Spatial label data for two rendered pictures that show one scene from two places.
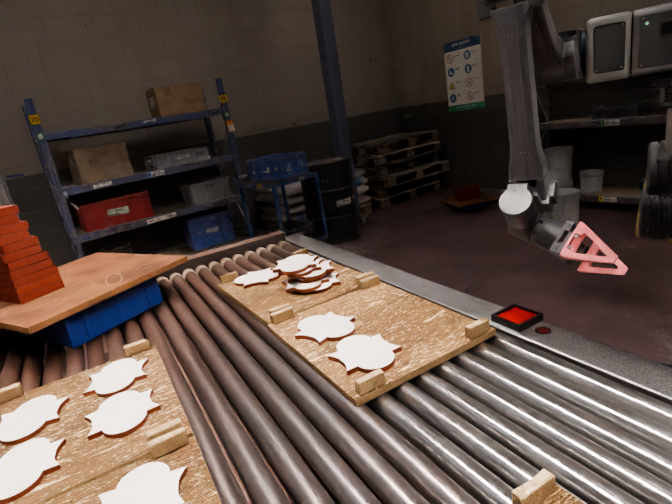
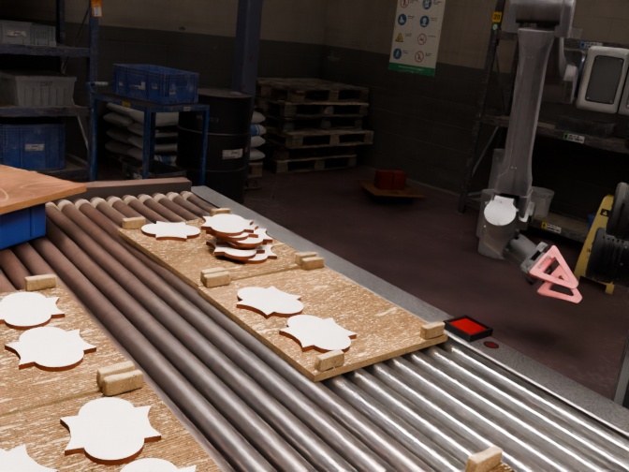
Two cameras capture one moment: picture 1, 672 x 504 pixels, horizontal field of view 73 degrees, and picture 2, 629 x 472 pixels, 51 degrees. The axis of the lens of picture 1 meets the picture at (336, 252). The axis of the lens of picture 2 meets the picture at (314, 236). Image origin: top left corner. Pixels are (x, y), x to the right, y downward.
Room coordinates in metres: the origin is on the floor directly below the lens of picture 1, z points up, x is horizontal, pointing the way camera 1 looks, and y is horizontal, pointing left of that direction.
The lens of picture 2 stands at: (-0.29, 0.26, 1.51)
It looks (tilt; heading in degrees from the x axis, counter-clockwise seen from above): 18 degrees down; 347
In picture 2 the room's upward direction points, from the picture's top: 7 degrees clockwise
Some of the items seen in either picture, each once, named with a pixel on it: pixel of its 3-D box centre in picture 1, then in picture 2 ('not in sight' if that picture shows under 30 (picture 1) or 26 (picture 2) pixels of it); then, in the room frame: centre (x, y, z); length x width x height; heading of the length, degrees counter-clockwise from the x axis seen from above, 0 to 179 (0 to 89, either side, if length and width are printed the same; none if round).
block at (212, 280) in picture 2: (282, 315); (216, 279); (1.05, 0.16, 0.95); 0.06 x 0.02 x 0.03; 118
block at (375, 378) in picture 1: (370, 381); (329, 360); (0.71, -0.02, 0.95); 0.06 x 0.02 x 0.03; 118
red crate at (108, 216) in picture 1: (114, 209); not in sight; (4.74, 2.19, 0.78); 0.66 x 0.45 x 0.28; 123
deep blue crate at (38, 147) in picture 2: (207, 227); (26, 142); (5.26, 1.44, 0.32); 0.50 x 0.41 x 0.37; 120
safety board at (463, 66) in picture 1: (463, 75); (416, 27); (6.48, -2.07, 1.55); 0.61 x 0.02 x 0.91; 33
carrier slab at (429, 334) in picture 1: (371, 329); (318, 313); (0.94, -0.05, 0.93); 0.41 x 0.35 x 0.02; 28
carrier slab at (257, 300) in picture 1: (293, 284); (216, 247); (1.31, 0.15, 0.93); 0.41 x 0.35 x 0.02; 30
